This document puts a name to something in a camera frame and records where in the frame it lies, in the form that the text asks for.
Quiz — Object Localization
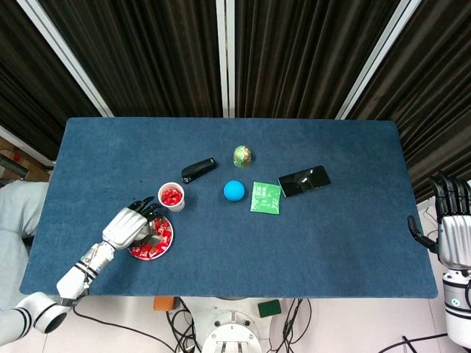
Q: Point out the orange box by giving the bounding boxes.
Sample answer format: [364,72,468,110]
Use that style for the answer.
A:
[153,296,174,312]

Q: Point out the black smartphone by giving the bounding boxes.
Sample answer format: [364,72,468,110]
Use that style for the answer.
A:
[277,165,332,199]

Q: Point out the blue table cloth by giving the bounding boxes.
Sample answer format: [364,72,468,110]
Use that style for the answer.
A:
[18,117,439,299]

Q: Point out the dark green box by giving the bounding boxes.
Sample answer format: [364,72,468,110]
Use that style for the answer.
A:
[257,299,283,319]

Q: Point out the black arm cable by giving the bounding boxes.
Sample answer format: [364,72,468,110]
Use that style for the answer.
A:
[72,307,174,353]

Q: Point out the black floor cable bundle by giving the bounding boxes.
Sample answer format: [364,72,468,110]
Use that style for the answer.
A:
[165,298,202,353]
[419,204,442,240]
[266,298,314,353]

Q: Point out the green gold domed tin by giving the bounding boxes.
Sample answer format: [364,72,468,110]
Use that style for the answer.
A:
[232,145,254,169]

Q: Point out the white paper cup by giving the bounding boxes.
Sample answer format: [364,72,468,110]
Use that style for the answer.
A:
[157,182,186,213]

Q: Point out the black pleated curtain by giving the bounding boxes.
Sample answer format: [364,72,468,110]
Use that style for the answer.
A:
[36,0,224,118]
[349,0,471,203]
[0,0,101,159]
[233,0,400,119]

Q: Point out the white frame post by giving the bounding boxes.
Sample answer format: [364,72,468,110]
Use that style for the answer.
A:
[335,0,422,121]
[16,0,114,118]
[215,0,236,118]

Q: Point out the blue foam ball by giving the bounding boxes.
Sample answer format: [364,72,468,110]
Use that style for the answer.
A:
[223,179,247,203]

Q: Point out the heap of red candies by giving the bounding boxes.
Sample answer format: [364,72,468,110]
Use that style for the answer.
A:
[130,216,173,258]

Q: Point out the green sachet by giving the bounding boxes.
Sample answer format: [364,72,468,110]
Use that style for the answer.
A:
[249,181,282,215]

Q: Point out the round metal plate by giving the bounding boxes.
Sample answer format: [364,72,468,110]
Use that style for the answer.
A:
[127,215,174,261]

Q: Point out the person in grey clothes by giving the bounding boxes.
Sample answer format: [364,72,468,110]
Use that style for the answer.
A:
[0,179,51,310]

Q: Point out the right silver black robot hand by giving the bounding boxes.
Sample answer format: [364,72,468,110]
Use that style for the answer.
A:
[406,171,471,271]

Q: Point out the black stapler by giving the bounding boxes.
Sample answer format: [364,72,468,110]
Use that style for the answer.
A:
[180,157,217,185]

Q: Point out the white low frame rail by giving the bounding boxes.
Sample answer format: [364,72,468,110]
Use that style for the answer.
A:
[0,124,57,167]
[415,185,438,207]

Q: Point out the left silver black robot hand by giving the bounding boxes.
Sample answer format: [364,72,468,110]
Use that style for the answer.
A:
[102,196,165,252]

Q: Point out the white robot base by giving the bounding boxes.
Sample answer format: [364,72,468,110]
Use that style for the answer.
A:
[180,296,288,353]

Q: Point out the black corrugated hose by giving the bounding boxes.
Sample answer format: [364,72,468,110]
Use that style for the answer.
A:
[0,153,29,178]

